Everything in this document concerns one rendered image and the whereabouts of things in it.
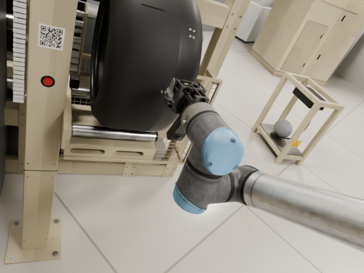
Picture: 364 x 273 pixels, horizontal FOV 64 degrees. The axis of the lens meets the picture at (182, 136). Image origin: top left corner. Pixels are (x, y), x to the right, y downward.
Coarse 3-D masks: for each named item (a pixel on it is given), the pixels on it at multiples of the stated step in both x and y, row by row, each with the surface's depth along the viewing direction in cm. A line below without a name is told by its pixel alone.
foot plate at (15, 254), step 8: (16, 224) 166; (56, 224) 174; (16, 232) 163; (56, 232) 170; (8, 240) 158; (16, 240) 159; (56, 240) 166; (8, 248) 155; (16, 248) 156; (48, 248) 162; (56, 248) 163; (8, 256) 152; (16, 256) 153; (24, 256) 154; (32, 256) 156; (40, 256) 157; (48, 256) 158; (56, 256) 160
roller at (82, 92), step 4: (72, 88) 129; (80, 88) 130; (84, 88) 131; (88, 88) 132; (72, 92) 128; (76, 92) 129; (80, 92) 129; (84, 92) 130; (88, 92) 131; (76, 96) 131; (80, 96) 131; (84, 96) 131; (88, 96) 132
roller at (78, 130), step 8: (80, 128) 109; (88, 128) 110; (96, 128) 112; (104, 128) 113; (88, 136) 112; (96, 136) 112; (104, 136) 113; (112, 136) 114; (120, 136) 116; (128, 136) 117; (136, 136) 118; (144, 136) 119; (152, 136) 121
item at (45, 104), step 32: (32, 0) 84; (64, 0) 86; (32, 32) 90; (32, 64) 96; (64, 64) 99; (32, 96) 103; (64, 96) 106; (32, 128) 111; (32, 160) 121; (32, 192) 132; (32, 224) 146
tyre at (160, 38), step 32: (128, 0) 85; (160, 0) 88; (192, 0) 96; (96, 32) 123; (128, 32) 83; (160, 32) 86; (96, 64) 126; (128, 64) 85; (160, 64) 88; (192, 64) 93; (96, 96) 118; (128, 96) 90; (160, 96) 93; (128, 128) 107; (160, 128) 108
